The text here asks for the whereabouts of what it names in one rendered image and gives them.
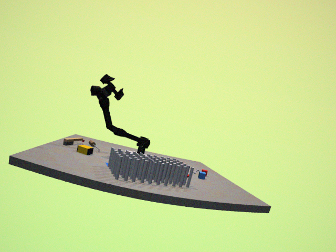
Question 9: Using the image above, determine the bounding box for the blue cube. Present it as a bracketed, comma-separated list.
[198, 171, 206, 180]

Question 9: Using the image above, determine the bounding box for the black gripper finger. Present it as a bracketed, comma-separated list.
[104, 76, 115, 84]
[116, 88, 123, 98]

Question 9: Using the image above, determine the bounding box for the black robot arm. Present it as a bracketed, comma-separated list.
[90, 86, 150, 155]

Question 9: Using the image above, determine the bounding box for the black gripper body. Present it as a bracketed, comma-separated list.
[100, 74, 124, 101]

